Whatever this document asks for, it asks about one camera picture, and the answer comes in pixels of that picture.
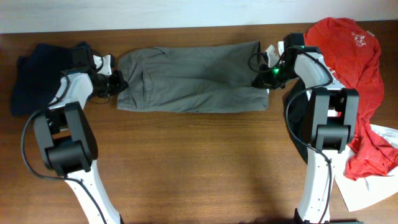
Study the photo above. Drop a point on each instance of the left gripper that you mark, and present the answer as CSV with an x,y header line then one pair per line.
x,y
119,84

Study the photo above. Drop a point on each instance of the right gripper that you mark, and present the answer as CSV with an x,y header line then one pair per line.
x,y
263,79

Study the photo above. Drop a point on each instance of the grey cargo shorts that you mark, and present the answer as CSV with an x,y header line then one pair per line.
x,y
191,80

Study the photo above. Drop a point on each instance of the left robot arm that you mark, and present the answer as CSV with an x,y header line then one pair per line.
x,y
66,142

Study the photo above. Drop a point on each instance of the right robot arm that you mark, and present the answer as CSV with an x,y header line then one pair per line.
x,y
296,39

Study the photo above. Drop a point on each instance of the black garment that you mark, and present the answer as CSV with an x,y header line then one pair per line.
x,y
296,114

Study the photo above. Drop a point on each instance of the navy blue folded garment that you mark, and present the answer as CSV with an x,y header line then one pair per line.
x,y
38,78

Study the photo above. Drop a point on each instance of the red t-shirt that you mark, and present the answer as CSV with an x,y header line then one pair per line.
x,y
353,54

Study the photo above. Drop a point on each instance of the white t-shirt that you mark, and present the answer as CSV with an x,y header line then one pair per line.
x,y
363,186

